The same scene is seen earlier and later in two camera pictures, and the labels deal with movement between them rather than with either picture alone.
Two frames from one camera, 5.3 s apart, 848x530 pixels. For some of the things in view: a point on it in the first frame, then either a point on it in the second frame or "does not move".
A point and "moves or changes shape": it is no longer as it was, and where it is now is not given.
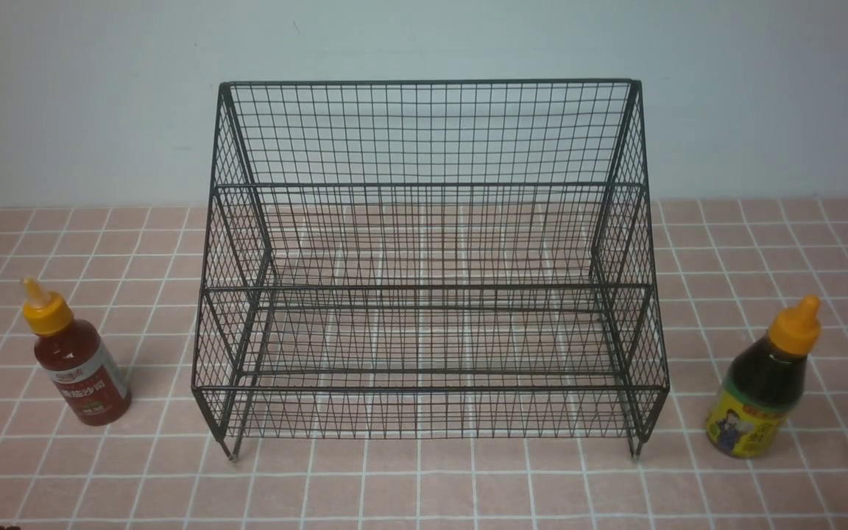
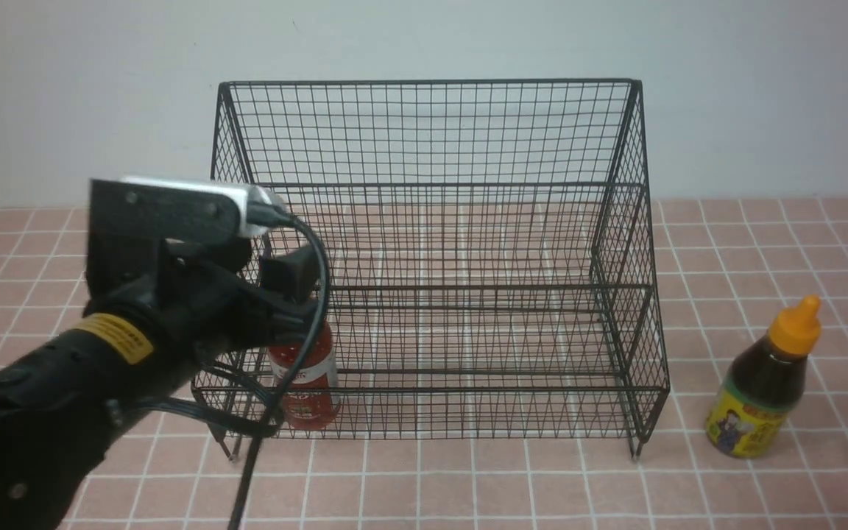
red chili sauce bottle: (76, 358) moves or changes shape
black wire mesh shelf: (430, 258) does not move
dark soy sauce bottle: (748, 412) does not move
